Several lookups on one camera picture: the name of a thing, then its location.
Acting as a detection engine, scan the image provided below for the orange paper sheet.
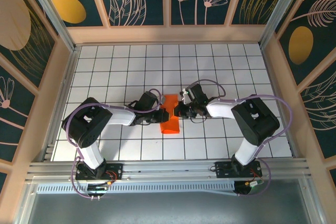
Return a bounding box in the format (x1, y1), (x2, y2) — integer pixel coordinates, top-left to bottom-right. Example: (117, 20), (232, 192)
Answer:
(159, 93), (182, 135)

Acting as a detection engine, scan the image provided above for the grey metal shelf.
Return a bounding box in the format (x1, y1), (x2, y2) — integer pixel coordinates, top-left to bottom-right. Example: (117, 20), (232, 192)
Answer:
(15, 191), (325, 224)

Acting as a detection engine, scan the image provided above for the black electronics module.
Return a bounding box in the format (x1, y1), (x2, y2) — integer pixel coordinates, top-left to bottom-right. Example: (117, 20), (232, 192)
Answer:
(87, 184), (109, 200)
(233, 180), (265, 198)

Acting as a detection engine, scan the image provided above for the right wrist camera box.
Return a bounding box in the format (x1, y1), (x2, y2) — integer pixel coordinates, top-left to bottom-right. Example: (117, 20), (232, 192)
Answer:
(180, 89), (192, 105)

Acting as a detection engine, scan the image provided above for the aluminium mounting rail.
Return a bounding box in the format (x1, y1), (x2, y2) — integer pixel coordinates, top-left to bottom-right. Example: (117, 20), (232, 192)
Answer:
(25, 157), (313, 183)

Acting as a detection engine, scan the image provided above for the slotted grey cable duct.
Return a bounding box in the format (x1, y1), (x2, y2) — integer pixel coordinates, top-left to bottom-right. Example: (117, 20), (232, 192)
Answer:
(36, 182), (237, 195)

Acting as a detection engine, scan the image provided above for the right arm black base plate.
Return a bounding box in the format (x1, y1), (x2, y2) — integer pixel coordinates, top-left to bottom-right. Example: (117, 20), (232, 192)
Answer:
(214, 160), (263, 180)

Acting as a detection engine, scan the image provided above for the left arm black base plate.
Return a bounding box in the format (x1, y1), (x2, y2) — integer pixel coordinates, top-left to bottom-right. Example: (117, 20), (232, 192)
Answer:
(75, 163), (124, 182)

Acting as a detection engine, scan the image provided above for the aluminium side rail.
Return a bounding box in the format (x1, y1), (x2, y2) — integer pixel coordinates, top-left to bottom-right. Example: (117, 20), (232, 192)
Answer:
(40, 47), (81, 162)

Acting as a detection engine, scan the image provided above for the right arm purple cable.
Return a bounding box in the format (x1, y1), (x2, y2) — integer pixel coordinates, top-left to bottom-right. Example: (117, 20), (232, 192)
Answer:
(182, 79), (293, 198)

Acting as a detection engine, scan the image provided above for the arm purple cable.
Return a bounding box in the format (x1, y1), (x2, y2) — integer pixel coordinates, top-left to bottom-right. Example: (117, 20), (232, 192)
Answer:
(64, 88), (162, 200)
(182, 79), (293, 198)

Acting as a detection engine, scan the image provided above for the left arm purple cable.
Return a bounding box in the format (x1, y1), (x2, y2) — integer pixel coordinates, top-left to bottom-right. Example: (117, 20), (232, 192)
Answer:
(64, 88), (162, 200)

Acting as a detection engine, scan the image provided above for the aluminium frame post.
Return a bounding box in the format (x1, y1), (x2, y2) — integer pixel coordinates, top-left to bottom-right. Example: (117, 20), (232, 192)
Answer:
(258, 0), (308, 49)
(22, 0), (79, 53)

